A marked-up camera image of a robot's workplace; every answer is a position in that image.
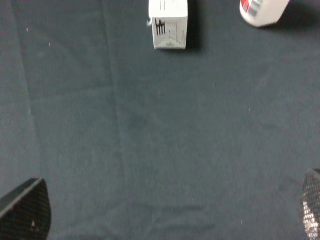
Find white plastic bottle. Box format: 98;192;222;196
239;0;290;28

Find black tablecloth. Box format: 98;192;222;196
0;0;320;240

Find white blue milk carton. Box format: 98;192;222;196
148;0;189;50

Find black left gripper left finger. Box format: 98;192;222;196
0;178;52;240

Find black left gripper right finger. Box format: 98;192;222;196
300;168;320;240

